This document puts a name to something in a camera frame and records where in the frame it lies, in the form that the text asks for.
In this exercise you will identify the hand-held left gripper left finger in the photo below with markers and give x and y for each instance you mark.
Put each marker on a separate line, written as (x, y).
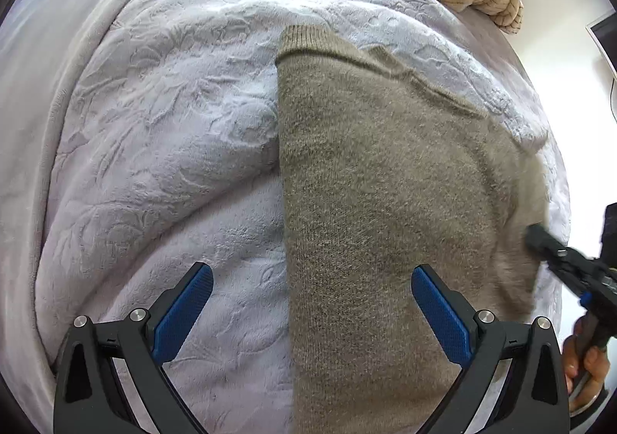
(185, 308)

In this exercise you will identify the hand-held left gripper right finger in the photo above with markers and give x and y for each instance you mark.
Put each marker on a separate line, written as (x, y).
(441, 313)

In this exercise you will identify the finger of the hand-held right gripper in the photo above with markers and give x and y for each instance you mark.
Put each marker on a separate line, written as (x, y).
(547, 243)

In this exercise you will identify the beige knit sweater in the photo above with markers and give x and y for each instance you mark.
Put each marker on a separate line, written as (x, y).
(385, 202)

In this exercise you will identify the person's right hand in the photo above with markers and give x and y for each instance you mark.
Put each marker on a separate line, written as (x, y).
(585, 373)

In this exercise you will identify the lavender embossed blanket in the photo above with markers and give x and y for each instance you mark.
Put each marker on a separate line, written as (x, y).
(159, 135)

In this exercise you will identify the white-framed monitor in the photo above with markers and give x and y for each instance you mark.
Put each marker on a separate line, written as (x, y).
(605, 41)

